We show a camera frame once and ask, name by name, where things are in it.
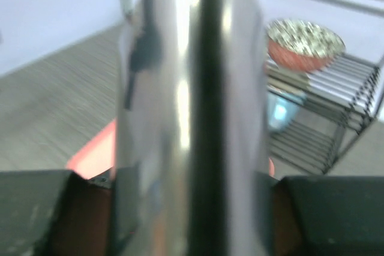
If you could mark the light blue mug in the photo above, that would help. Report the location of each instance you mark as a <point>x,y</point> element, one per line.
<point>282,108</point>

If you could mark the metal tongs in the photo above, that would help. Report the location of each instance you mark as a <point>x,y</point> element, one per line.
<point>191,171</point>

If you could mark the floral patterned bowl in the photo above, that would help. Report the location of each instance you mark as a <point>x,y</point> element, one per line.
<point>300,45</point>

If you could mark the pink tray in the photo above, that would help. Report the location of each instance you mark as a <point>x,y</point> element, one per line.
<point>97,156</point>

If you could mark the black wire rack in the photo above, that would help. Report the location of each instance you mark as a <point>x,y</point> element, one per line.
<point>343,99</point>

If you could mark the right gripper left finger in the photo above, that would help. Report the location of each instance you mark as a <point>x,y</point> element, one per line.
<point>55,212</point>

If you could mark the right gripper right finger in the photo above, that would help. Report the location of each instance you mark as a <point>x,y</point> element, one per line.
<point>323,215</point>

